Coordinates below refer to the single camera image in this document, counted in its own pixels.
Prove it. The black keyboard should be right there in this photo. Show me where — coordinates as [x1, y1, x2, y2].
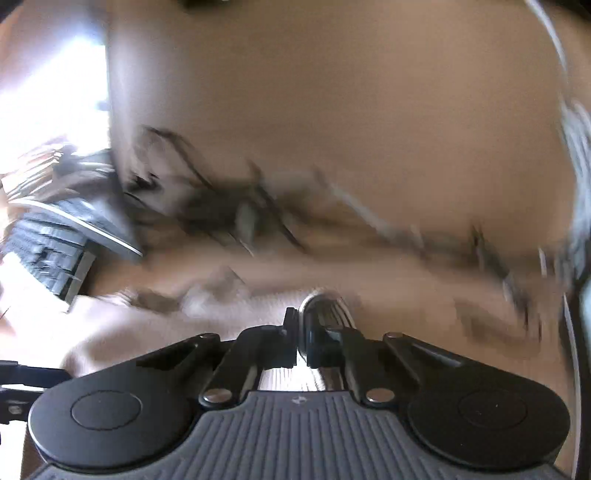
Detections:
[2, 196, 144, 303]

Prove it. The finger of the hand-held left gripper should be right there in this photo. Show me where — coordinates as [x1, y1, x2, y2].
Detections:
[0, 360, 72, 385]

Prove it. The beige striped garment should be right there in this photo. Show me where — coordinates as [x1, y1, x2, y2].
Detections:
[259, 288, 361, 393]

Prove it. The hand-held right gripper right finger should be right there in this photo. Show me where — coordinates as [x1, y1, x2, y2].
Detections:
[300, 298, 462, 403]

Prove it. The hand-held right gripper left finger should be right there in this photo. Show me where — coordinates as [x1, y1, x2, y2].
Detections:
[139, 308, 298, 409]

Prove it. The black cable bundle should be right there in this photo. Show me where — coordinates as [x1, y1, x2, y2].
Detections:
[115, 124, 546, 333]

